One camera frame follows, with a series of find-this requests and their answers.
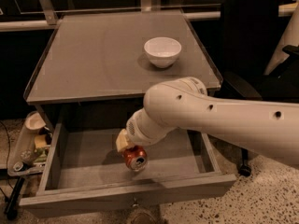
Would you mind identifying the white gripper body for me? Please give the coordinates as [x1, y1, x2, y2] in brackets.
[126, 108, 174, 146]

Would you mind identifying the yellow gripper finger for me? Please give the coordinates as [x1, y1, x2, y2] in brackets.
[116, 129, 135, 153]

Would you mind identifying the crushed red coke can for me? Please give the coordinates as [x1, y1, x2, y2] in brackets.
[122, 146, 148, 172]

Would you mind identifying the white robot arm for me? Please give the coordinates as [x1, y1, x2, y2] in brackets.
[116, 77, 299, 171]

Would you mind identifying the open grey top drawer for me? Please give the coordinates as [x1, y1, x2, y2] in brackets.
[20, 124, 236, 217]

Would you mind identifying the metal drawer knob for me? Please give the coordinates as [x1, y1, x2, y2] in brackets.
[132, 197, 139, 208]

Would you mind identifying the grey cabinet with flat top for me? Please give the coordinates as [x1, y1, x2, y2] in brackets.
[24, 10, 222, 126]

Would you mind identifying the white ceramic bowl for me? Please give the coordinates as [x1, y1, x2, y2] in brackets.
[144, 37, 182, 68]

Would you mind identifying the white side tray with items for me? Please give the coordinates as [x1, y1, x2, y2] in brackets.
[7, 124, 52, 176]

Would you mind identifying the white cup in tray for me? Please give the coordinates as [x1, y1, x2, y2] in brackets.
[24, 112, 46, 133]

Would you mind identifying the black stand leg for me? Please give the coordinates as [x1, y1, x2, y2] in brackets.
[4, 177, 24, 220]

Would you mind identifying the black office chair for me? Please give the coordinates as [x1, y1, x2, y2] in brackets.
[214, 0, 299, 177]

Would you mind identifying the metal rail with brackets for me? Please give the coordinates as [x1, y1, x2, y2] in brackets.
[0, 0, 299, 33]

